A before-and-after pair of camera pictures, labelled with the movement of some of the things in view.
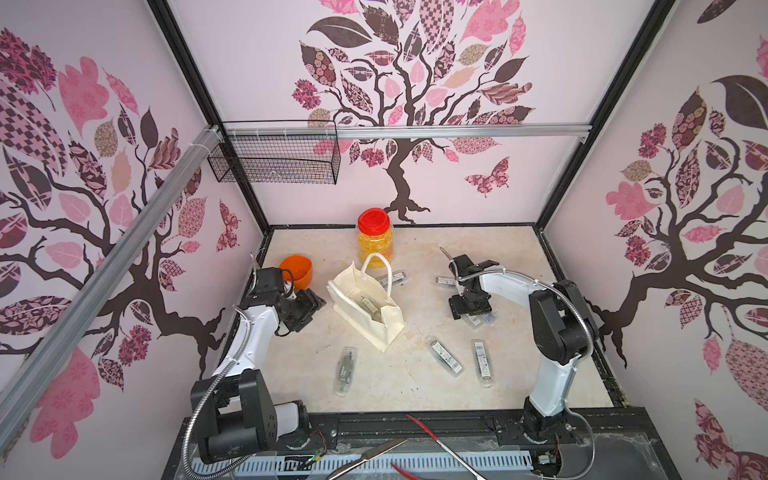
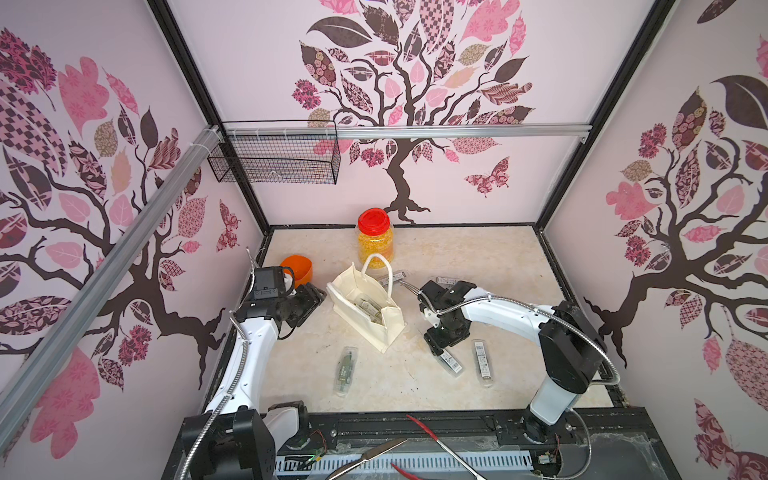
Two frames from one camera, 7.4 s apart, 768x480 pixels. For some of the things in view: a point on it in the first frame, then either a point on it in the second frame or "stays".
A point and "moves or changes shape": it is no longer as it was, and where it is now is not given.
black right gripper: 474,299 → 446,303
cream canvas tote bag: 363,300 stays
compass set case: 446,359 stays
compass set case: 473,321 moves or changes shape
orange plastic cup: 301,268 stays
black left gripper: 311,303 stays
